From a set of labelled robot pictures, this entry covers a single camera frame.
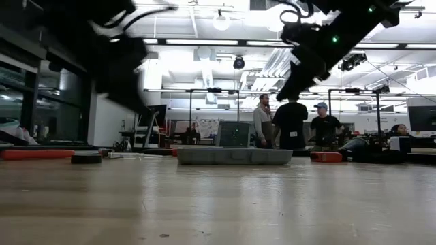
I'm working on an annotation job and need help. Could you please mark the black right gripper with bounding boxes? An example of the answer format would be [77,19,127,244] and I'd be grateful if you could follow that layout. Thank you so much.
[276,22,356,103]

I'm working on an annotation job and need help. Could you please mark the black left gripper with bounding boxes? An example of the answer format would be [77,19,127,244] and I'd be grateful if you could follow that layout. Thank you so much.
[87,35,149,113]

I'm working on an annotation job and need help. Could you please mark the black tape roll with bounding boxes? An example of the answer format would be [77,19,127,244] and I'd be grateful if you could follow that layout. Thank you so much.
[70,153,103,165]

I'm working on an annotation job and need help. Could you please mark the red tape measure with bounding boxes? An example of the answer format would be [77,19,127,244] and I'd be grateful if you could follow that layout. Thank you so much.
[309,151,343,163]

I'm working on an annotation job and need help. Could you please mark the grey plastic tool case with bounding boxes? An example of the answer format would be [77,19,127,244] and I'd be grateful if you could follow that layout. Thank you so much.
[176,146,294,167]

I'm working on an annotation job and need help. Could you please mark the black monitor on stand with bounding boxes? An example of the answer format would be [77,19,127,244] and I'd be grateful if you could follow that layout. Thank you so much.
[135,103,168,149]

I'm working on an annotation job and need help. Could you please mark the person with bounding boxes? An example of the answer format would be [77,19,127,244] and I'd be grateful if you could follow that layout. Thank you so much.
[252,93,274,150]
[309,101,344,151]
[271,97,309,151]
[390,123,412,137]

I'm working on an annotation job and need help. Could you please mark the black safety glasses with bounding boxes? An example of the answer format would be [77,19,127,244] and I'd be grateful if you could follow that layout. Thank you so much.
[112,138,133,153]

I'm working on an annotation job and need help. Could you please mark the white banner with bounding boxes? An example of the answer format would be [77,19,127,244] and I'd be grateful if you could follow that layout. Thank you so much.
[195,117,221,139]

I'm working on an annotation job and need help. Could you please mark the grey box with green lights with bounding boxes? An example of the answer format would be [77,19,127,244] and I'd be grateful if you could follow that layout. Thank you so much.
[215,120,255,149]

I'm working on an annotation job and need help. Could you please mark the white cloth bundle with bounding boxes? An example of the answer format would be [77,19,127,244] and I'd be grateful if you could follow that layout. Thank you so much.
[0,117,39,147]

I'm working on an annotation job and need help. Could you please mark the white box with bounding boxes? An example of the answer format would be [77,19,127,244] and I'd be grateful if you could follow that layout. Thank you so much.
[389,135,414,154]

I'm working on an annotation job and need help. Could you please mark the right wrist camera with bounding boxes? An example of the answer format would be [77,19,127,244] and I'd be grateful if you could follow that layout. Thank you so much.
[281,21,316,47]

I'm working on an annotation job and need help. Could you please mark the black camera on rig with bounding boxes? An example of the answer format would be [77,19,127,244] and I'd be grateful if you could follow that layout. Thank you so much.
[339,52,369,73]

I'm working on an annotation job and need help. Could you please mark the black ceiling dome camera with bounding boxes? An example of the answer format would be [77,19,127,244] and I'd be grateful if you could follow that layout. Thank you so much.
[232,55,246,71]

